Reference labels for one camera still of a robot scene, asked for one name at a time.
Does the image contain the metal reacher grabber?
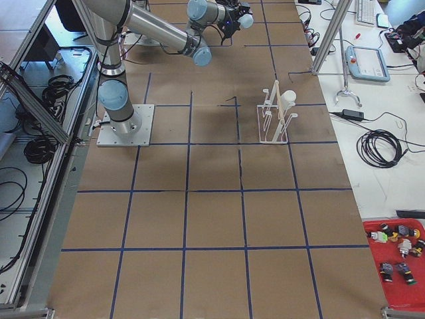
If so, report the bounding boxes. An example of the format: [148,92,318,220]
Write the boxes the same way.
[335,27,362,108]

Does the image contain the light blue plastic cup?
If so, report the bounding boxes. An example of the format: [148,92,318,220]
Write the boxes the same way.
[238,13,254,29]

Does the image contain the coiled black cable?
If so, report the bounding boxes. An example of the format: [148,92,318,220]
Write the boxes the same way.
[356,129,411,169]

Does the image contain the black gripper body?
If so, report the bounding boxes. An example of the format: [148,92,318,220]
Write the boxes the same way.
[222,1,251,39]

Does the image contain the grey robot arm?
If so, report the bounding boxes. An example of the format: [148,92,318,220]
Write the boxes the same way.
[77,1,254,146]

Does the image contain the black power adapter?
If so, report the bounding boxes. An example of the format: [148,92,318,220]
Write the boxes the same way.
[341,109,365,122]

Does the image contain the black flat bar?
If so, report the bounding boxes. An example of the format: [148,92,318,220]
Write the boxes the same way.
[396,209,425,219]

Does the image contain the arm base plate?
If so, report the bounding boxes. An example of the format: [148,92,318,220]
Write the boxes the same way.
[96,104,155,147]

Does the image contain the white wire cup rack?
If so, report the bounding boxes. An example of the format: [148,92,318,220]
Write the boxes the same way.
[256,80,298,144]

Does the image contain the white plastic cup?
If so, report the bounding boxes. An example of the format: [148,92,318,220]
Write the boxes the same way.
[281,90,297,110]

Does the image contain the red parts tray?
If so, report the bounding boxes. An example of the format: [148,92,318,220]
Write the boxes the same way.
[363,219,424,312]

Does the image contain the blue teach pendant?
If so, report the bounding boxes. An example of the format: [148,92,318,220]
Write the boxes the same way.
[345,45,390,82]

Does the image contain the white keyboard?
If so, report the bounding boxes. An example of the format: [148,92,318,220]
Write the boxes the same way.
[354,0,376,27]

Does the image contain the aluminium frame post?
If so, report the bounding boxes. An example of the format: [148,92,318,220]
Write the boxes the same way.
[311,0,352,75]

